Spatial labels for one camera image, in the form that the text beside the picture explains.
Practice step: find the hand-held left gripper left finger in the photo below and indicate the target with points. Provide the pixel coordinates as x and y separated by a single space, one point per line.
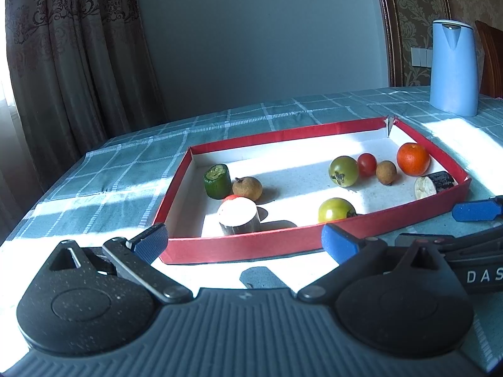
151 241

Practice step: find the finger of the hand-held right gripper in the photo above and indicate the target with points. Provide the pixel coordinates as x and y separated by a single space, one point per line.
475 210
428 239

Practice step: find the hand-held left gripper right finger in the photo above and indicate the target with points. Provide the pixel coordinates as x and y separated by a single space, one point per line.
340 241

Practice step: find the red cardboard tray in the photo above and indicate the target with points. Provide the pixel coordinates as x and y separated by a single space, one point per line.
298 180

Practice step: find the orange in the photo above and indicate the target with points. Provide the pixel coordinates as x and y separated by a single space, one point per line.
412 160

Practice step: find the thick round eggplant chunk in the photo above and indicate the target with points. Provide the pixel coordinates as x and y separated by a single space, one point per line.
237 214

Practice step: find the green tomato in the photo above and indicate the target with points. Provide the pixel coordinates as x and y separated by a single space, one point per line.
344 171
336 210

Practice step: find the dark-skinned eggplant end piece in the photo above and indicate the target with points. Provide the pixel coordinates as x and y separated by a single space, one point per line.
432 185

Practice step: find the small brown longan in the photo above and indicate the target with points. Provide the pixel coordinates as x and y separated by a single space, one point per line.
386 172

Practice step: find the red cherry tomato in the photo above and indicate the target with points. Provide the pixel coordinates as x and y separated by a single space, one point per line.
367 164

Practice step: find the green cucumber piece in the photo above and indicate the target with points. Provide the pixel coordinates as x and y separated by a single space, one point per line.
217 182

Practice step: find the large brown longan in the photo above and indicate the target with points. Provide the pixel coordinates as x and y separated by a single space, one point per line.
247 188

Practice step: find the light blue kettle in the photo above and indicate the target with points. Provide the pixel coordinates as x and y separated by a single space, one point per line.
454 74

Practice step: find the brown wooden chair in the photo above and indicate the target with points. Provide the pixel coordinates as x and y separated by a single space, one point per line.
491 63

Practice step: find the brown patterned curtain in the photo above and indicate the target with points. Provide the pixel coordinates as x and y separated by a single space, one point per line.
70 66

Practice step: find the white wall switch panel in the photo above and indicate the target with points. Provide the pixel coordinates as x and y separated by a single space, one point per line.
421 56

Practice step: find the dark wooden wall frame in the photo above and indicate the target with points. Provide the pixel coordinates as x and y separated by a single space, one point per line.
387 27

